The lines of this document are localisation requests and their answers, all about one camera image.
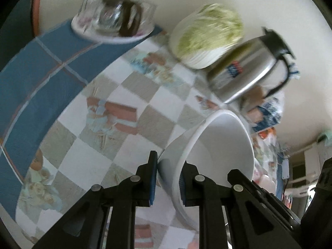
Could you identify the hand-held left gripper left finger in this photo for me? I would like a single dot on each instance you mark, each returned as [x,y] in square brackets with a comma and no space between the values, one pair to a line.
[153,179]

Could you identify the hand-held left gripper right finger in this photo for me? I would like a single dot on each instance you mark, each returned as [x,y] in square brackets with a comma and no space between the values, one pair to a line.
[182,186]

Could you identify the white square bowl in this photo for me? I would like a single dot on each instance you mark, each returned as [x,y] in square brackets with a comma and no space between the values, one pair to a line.
[220,145]

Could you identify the white wooden shelf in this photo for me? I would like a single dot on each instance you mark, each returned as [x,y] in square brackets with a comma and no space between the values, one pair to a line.
[310,158]

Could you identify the white power strip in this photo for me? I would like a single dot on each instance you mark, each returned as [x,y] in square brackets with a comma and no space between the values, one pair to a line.
[285,168]

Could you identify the orange snack packet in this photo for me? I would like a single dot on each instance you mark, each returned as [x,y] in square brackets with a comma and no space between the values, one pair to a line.
[265,134]

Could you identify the sliced toast bread bag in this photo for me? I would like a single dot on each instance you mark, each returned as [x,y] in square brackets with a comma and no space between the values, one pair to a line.
[269,111]

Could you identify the checkered printed tablecloth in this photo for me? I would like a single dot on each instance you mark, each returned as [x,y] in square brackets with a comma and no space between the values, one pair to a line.
[77,96]

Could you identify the stainless steel thermos jug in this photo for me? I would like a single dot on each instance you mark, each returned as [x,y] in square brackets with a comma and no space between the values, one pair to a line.
[241,67]

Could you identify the floral white tray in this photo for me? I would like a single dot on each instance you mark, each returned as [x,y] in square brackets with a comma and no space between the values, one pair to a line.
[109,38]

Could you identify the napa cabbage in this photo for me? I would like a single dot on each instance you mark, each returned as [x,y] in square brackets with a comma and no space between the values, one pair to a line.
[207,36]

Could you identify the glass teapot with brown lid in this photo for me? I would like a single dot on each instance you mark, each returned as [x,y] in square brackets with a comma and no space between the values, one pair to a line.
[124,18]

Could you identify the clear drinking glass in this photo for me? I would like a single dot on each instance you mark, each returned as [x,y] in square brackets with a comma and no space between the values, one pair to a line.
[147,13]
[88,10]

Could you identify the red chair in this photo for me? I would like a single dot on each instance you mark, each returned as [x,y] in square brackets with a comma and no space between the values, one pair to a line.
[36,10]

